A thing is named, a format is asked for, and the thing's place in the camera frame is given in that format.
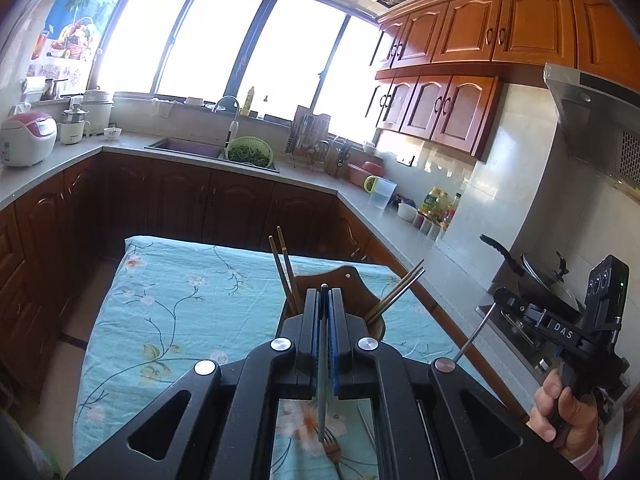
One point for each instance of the person's right hand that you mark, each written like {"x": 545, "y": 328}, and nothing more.
{"x": 580, "y": 420}

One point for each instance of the metal chopstick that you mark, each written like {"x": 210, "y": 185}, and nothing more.
{"x": 475, "y": 332}
{"x": 366, "y": 425}

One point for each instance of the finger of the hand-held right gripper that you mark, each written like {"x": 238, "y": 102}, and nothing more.
{"x": 525, "y": 302}
{"x": 525, "y": 327}

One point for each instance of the pair wooden chopsticks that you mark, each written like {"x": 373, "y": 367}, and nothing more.
{"x": 395, "y": 290}

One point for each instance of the black wok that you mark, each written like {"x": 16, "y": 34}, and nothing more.
{"x": 502, "y": 255}

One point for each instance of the white cloth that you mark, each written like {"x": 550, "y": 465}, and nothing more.
{"x": 162, "y": 107}

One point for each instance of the range hood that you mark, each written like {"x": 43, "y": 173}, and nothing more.
{"x": 590, "y": 110}

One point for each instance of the wooden wall cabinet row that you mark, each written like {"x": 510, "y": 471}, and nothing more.
{"x": 440, "y": 105}
{"x": 500, "y": 25}

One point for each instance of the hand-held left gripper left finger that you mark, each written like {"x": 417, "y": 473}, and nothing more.
{"x": 315, "y": 360}

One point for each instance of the wall poster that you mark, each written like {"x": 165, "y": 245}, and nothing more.
{"x": 85, "y": 5}

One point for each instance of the small white cooker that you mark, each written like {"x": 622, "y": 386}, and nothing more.
{"x": 75, "y": 127}

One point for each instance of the small white bowl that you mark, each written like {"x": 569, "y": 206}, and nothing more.
{"x": 369, "y": 148}

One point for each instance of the person's right forearm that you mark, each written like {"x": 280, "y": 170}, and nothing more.
{"x": 592, "y": 462}

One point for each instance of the pink white rice cooker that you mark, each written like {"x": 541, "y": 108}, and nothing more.
{"x": 27, "y": 140}

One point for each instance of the kitchen sink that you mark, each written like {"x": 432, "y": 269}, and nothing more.
{"x": 185, "y": 147}

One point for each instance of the pink bowl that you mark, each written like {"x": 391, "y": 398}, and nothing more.
{"x": 362, "y": 172}

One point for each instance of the curved sink faucet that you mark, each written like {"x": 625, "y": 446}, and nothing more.
{"x": 233, "y": 127}

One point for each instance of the wooden utensil holder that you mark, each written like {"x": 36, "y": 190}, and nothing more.
{"x": 357, "y": 290}

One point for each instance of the wooden chopstick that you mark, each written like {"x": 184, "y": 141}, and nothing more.
{"x": 395, "y": 302}
{"x": 397, "y": 296}
{"x": 281, "y": 272}
{"x": 290, "y": 270}

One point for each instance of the metal fork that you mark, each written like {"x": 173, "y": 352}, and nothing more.
{"x": 323, "y": 420}

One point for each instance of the white condiment jar set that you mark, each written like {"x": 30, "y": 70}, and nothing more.
{"x": 429, "y": 227}

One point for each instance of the wooden base cabinets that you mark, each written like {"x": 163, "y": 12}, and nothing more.
{"x": 175, "y": 195}

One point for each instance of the large white rice cooker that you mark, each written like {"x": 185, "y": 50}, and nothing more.
{"x": 99, "y": 110}

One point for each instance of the floral blue tablecloth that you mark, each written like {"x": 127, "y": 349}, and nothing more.
{"x": 175, "y": 310}

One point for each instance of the gas stove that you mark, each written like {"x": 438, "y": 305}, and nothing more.
{"x": 525, "y": 355}

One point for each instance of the wok lid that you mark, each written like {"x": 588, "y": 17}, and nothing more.
{"x": 545, "y": 280}

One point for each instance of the dish rack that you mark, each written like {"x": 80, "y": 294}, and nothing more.
{"x": 307, "y": 137}

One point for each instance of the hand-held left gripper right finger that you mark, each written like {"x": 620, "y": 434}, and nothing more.
{"x": 336, "y": 360}

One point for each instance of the white lidded bowl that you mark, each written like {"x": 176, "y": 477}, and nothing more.
{"x": 406, "y": 212}

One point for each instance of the kitchen window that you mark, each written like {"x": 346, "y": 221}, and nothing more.
{"x": 210, "y": 35}

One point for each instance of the green colander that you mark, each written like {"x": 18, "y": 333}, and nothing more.
{"x": 249, "y": 152}

